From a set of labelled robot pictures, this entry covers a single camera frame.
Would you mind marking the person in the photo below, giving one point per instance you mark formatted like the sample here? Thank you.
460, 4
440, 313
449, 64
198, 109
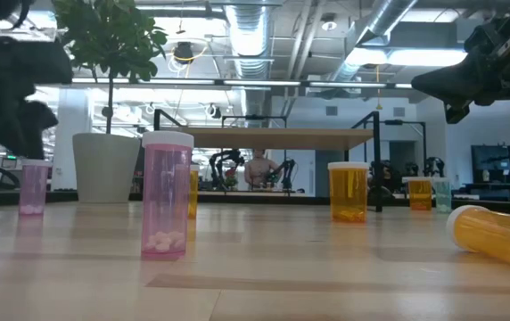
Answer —
259, 171

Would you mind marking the slim orange pill bottle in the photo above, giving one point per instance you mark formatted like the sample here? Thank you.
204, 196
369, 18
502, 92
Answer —
194, 191
496, 238

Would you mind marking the dark background cabinet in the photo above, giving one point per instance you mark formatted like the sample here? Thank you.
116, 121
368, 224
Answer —
500, 165

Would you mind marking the wide orange pill bottle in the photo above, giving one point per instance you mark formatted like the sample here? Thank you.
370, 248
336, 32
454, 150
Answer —
348, 196
420, 196

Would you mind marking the pink pill bottle white cap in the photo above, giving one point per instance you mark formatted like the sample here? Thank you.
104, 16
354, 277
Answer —
166, 187
34, 187

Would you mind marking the black ceiling device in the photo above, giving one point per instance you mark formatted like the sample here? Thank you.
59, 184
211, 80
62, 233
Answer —
183, 52

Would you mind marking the black table frame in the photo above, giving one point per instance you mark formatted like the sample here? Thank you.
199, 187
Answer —
237, 200

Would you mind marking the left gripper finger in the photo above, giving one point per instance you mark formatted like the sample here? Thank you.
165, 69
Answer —
18, 67
32, 125

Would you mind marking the black background robot arm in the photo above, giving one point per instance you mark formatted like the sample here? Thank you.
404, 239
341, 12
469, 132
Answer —
288, 171
226, 157

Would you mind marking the white plant pot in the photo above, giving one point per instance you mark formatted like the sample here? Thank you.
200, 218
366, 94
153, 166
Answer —
105, 169

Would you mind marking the long linear ceiling light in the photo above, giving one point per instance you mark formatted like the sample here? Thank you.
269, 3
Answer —
259, 83

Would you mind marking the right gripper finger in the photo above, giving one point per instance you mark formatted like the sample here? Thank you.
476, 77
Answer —
454, 113
451, 84

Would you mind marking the silver spiral ventilation duct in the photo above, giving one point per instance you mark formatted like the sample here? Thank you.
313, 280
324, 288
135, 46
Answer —
248, 35
384, 13

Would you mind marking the wooden shelf black legs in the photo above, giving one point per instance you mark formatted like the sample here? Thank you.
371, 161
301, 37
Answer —
273, 138

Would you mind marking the green exit sign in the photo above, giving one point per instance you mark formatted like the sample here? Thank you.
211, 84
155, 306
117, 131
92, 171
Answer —
11, 157

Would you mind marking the green leafy plant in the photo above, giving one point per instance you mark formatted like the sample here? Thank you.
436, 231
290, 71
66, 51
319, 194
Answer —
112, 35

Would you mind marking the green pill bottle white cap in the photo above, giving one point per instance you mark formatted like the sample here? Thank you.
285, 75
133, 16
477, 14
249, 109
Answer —
443, 196

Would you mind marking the background wooden table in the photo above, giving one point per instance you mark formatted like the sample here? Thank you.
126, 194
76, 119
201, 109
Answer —
246, 193

